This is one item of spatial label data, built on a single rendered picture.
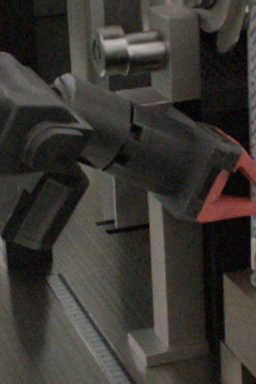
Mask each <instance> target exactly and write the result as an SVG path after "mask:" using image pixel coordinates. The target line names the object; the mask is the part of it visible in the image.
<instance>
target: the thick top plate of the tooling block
mask: <svg viewBox="0 0 256 384"><path fill-rule="evenodd" d="M253 274H254V269H252V268H248V269H243V270H238V271H233V272H228V273H224V274H223V282H224V318H225V344H226V345H227V346H228V347H229V348H230V349H231V350H232V351H233V353H234V354H235V355H236V356H237V357H238V359H240V361H241V362H242V363H243V364H244V365H245V366H246V367H247V368H248V369H249V371H250V372H251V373H252V374H253V375H254V376H255V377H256V287H255V286H254V285H253V284H252V283H251V276H252V275H253Z"/></svg>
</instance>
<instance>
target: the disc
mask: <svg viewBox="0 0 256 384"><path fill-rule="evenodd" d="M252 5H253V0H238V3H237V7H236V11H235V14H234V17H233V19H232V20H231V22H230V24H229V25H228V27H227V28H226V29H225V30H223V31H221V32H214V33H208V32H206V31H204V30H203V29H202V28H201V27H200V26H199V34H200V36H201V38H202V39H203V40H204V42H205V43H206V44H207V45H208V46H210V47H211V48H212V49H213V50H214V51H217V52H221V53H223V52H229V51H231V50H233V49H234V48H236V47H237V46H238V44H239V43H240V41H241V40H242V38H243V36H244V34H245V31H246V29H247V26H248V22H249V19H250V16H251V11H252Z"/></svg>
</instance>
